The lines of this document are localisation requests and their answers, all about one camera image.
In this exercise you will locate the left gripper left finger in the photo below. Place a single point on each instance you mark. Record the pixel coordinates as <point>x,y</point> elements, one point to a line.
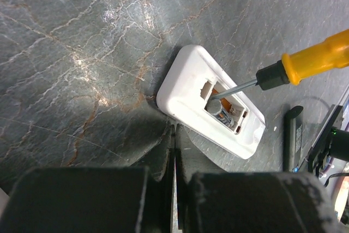
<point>136,198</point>

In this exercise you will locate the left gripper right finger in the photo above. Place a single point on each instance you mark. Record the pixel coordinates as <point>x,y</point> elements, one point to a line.
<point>210,199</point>

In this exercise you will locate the dark battery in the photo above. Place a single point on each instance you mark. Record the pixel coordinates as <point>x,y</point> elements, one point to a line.
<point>216,109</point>

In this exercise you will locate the wide white remote control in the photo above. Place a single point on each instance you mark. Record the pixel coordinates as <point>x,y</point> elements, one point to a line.
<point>183,95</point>

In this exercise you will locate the black remote control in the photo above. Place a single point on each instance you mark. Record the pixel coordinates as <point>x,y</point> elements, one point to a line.
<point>293,131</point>

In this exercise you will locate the orange handled screwdriver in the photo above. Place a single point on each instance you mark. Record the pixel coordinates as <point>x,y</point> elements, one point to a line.
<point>330,54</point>

